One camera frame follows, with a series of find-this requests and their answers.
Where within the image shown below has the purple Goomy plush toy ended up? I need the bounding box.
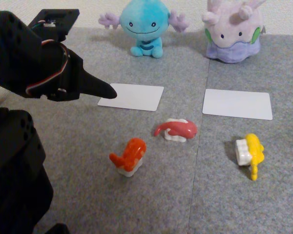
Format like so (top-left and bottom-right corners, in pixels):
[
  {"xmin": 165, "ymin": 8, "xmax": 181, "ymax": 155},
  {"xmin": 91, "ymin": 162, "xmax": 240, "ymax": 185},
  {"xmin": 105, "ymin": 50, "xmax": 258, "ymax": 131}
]
[{"xmin": 201, "ymin": 0, "xmax": 266, "ymax": 64}]

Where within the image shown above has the white rectangular card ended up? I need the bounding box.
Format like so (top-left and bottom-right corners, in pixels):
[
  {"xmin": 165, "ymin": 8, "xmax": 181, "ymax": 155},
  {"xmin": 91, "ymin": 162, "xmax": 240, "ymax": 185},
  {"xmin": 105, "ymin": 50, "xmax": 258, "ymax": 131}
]
[
  {"xmin": 202, "ymin": 88, "xmax": 273, "ymax": 121},
  {"xmin": 97, "ymin": 83, "xmax": 165, "ymax": 112}
]

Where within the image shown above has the yellow egg sushi toy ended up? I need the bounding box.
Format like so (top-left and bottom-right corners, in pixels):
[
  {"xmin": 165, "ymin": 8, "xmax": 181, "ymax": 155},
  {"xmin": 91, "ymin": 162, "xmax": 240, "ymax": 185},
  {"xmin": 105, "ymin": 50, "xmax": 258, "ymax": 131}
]
[{"xmin": 235, "ymin": 133, "xmax": 265, "ymax": 181}]

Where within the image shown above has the orange shrimp sushi toy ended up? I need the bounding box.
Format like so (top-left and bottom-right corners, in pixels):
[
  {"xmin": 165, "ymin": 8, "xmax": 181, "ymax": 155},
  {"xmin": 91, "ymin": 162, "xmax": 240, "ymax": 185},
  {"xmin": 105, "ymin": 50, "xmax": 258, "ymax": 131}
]
[{"xmin": 109, "ymin": 137, "xmax": 147, "ymax": 177}]

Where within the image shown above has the red tuna sushi toy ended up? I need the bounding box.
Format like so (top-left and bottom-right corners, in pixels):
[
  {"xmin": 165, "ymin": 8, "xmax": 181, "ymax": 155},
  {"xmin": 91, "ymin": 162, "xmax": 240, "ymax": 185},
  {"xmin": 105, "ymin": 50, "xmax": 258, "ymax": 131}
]
[{"xmin": 153, "ymin": 118, "xmax": 198, "ymax": 143}]

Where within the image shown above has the blue Wooper plush toy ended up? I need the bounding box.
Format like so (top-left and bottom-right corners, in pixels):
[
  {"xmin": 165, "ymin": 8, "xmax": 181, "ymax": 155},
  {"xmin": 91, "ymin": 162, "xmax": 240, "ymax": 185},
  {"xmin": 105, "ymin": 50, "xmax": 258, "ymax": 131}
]
[{"xmin": 98, "ymin": 0, "xmax": 189, "ymax": 59}]

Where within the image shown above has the red white black servo cable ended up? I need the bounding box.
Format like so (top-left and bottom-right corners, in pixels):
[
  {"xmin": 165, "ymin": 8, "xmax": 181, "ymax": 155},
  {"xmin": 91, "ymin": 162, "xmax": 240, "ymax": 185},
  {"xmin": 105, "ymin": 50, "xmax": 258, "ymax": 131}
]
[{"xmin": 25, "ymin": 40, "xmax": 71, "ymax": 96}]

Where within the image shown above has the black camera mount box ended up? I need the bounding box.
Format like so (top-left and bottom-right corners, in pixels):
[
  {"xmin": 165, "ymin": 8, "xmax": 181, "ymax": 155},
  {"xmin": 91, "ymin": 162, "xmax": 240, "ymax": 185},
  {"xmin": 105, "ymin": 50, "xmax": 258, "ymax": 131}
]
[{"xmin": 28, "ymin": 9, "xmax": 80, "ymax": 42}]

